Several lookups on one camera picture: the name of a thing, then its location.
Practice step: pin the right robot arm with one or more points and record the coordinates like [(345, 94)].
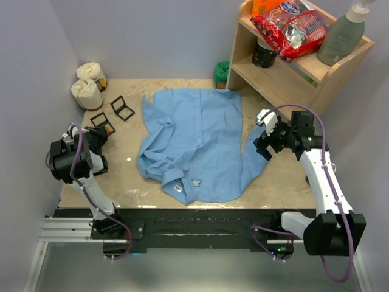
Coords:
[(336, 229)]

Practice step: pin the white cloth bag rear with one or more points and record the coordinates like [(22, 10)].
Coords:
[(93, 71)]

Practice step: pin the white cloth bag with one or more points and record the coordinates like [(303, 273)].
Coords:
[(93, 71), (87, 94)]

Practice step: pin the green lidded container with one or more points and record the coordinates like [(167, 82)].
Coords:
[(220, 75)]

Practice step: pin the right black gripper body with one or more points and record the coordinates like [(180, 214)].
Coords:
[(280, 137)]

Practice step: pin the green pump bottle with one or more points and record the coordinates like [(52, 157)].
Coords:
[(345, 34)]

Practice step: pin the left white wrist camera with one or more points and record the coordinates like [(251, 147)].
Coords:
[(70, 132)]

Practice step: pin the blue button shirt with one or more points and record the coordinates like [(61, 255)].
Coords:
[(196, 133)]

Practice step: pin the black stand rear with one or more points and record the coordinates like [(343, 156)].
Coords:
[(121, 109)]

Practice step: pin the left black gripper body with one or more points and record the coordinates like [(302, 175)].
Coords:
[(99, 137)]

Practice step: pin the black stand front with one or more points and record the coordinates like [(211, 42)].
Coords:
[(101, 121)]

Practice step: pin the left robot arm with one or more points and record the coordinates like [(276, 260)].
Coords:
[(76, 159)]

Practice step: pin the wooden shelf unit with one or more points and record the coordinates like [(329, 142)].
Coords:
[(306, 81)]

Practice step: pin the orange snack box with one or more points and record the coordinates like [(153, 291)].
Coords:
[(262, 6)]

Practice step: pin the dark jar on shelf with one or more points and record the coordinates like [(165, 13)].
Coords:
[(263, 56)]

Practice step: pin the black stand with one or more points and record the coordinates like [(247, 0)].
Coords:
[(121, 109), (101, 121)]

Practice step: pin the white cloth bag front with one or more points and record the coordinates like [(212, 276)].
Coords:
[(87, 94)]

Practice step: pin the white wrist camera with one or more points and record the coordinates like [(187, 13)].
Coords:
[(267, 119), (70, 132)]

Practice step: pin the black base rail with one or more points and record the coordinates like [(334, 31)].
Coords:
[(139, 230)]

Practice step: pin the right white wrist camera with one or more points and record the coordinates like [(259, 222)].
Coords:
[(267, 119)]

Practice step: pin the red candy bag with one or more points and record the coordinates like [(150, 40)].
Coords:
[(293, 29)]

